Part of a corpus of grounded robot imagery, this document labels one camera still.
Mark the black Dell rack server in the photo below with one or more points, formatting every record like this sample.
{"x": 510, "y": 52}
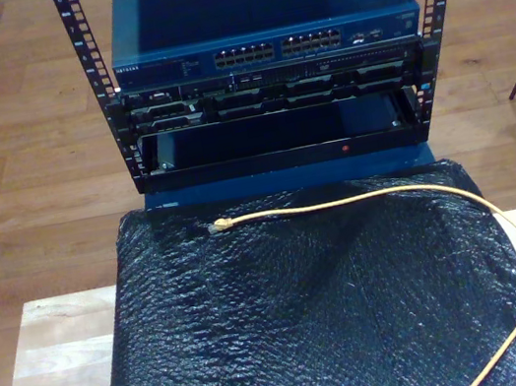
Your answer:
{"x": 270, "y": 93}

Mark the black bubble wrap mat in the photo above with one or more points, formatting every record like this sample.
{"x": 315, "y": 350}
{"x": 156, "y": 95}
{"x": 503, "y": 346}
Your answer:
{"x": 286, "y": 323}

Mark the blue Netgear network switch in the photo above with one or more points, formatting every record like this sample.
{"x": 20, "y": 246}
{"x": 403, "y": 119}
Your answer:
{"x": 254, "y": 3}

